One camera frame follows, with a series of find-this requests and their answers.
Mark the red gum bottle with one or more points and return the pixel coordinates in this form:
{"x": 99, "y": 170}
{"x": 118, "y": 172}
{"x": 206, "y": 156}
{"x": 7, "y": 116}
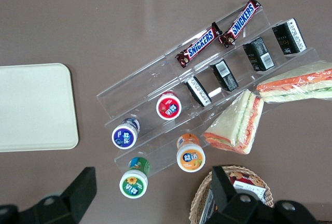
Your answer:
{"x": 168, "y": 107}

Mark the cream rectangular tray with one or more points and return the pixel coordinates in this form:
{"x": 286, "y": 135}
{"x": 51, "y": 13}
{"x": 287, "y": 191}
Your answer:
{"x": 33, "y": 107}

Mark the Snickers chocolate bar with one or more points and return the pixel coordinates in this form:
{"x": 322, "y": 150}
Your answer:
{"x": 242, "y": 19}
{"x": 201, "y": 43}

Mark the red and white cookie box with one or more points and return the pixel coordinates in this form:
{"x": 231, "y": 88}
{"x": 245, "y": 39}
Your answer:
{"x": 249, "y": 182}

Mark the blue gum bottle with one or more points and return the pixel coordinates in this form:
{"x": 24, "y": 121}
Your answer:
{"x": 124, "y": 137}

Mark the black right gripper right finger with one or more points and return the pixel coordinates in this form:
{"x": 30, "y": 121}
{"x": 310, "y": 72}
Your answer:
{"x": 225, "y": 198}

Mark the small black carton box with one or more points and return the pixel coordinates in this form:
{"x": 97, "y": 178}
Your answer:
{"x": 288, "y": 37}
{"x": 198, "y": 91}
{"x": 225, "y": 75}
{"x": 258, "y": 54}

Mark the orange gum bottle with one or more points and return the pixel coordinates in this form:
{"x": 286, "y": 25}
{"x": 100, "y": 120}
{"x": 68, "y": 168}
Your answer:
{"x": 190, "y": 157}

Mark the green gum bottle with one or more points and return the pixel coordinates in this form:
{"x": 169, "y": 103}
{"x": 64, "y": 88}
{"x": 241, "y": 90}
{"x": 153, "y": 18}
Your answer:
{"x": 133, "y": 185}

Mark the oval wicker basket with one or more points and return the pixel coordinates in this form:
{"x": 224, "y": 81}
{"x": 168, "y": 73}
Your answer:
{"x": 199, "y": 195}

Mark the clear acrylic tiered display stand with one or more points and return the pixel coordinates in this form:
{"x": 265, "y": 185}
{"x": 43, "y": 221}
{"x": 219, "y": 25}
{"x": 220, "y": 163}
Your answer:
{"x": 135, "y": 94}

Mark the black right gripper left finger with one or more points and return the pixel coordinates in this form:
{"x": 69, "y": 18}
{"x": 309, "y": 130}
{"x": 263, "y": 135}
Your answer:
{"x": 75, "y": 198}

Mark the wrapped triangular sandwich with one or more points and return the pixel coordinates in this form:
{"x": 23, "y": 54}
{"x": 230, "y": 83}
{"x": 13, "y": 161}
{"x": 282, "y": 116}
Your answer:
{"x": 293, "y": 86}
{"x": 233, "y": 128}

